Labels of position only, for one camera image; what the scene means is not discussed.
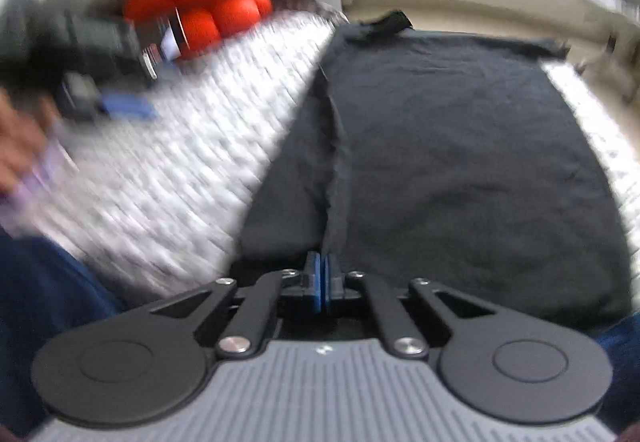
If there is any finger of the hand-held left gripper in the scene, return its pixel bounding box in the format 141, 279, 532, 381
100, 92, 156, 120

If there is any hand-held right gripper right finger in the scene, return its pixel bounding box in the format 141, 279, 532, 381
324, 253, 498, 358

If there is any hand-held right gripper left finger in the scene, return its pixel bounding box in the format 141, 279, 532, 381
147, 252, 323, 359

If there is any black t-shirt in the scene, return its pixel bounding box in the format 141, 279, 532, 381
240, 10, 631, 327

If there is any person's left hand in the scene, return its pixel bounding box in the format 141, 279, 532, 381
0, 92, 56, 195

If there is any grey quilted blanket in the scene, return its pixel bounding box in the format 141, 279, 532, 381
0, 6, 640, 303

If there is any person's left leg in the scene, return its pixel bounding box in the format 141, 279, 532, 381
0, 232, 131, 438

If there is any person's leg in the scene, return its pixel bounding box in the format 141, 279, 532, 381
0, 232, 131, 438
595, 317, 640, 403

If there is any person's right leg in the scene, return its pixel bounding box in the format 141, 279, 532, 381
595, 317, 640, 403

